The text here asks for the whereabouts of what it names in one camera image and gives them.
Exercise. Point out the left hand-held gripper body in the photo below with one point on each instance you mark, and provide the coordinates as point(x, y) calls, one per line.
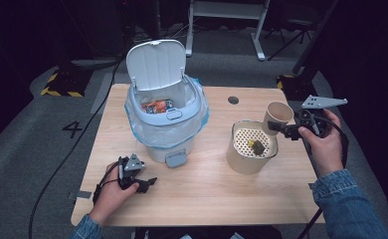
point(134, 164)

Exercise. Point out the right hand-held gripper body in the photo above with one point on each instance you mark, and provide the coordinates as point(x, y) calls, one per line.
point(319, 102)

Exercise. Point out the brown paper cup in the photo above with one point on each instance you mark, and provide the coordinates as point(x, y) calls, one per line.
point(278, 113)

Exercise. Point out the beige container with strainer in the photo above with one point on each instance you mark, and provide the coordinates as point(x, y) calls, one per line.
point(245, 162)

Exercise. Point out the white pedal trash can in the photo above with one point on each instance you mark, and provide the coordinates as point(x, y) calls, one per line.
point(155, 63)

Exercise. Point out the person's left hand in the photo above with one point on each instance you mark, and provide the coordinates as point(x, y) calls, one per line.
point(112, 195)

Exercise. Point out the person's right hand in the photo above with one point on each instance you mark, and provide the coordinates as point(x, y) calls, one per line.
point(324, 149)

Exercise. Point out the dark food scrap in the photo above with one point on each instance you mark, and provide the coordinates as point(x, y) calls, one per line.
point(257, 147)

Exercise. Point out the black yellow striped stand base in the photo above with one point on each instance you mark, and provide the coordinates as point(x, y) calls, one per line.
point(293, 86)
point(66, 84)

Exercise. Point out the clear plastic bin liner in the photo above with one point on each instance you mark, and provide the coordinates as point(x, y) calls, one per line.
point(168, 132)

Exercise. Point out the dark round table grommet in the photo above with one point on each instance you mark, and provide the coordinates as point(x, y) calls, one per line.
point(233, 100)

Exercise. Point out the grey tape strip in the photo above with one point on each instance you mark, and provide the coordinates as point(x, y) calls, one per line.
point(82, 194)

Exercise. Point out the orange snack wrapper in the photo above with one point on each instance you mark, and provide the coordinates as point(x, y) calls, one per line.
point(157, 106)

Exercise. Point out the black tripod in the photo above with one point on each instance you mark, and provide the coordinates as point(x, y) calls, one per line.
point(294, 35)

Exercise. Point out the black slanted stand post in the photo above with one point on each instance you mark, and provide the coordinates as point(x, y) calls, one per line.
point(314, 36)

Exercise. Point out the white desk frame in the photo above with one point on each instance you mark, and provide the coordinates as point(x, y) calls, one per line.
point(227, 10)

